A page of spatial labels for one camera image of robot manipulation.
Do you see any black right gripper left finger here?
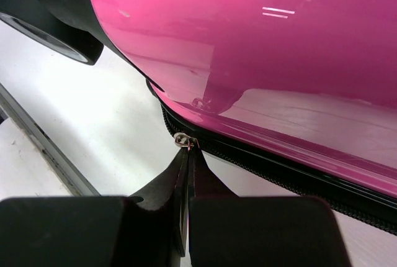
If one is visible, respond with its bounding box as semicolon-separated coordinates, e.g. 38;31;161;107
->
1;149;189;266

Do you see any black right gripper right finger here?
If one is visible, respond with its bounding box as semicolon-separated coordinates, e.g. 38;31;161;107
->
187;148;351;266

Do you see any pink kids suitcase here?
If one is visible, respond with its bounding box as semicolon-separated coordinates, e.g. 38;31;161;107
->
1;0;396;234

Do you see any metal base rail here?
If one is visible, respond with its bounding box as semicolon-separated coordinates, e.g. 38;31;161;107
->
1;86;100;196

